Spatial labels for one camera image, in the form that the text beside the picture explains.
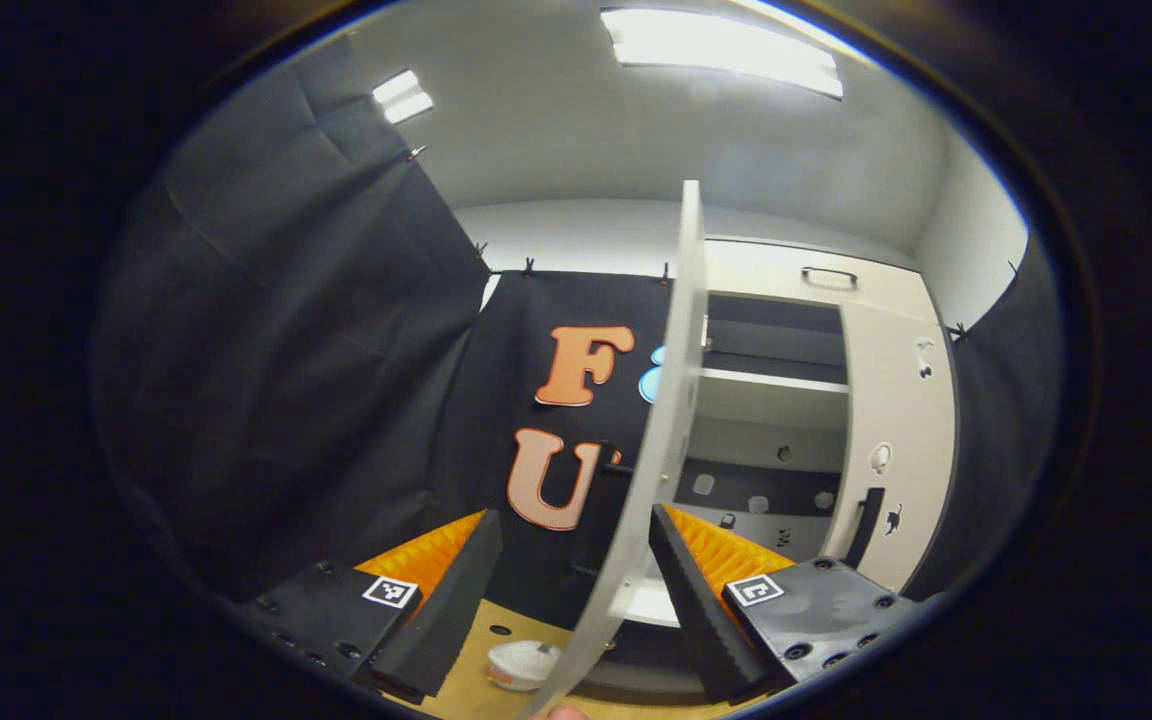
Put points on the white lidded cup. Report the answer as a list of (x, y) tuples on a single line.
[(521, 665)]

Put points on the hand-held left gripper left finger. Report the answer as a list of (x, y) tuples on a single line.
[(446, 600)]

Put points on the large ceiling light panel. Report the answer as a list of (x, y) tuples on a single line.
[(726, 50)]

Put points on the grey white shoe cabinet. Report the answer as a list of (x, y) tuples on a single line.
[(786, 265)]

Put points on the black backdrop cloth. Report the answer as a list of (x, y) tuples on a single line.
[(286, 350)]

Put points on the small ceiling light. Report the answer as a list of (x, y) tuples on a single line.
[(403, 97)]

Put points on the cabinet door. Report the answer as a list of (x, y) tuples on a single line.
[(671, 400), (896, 400)]

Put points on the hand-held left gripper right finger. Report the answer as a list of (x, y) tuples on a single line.
[(696, 600)]

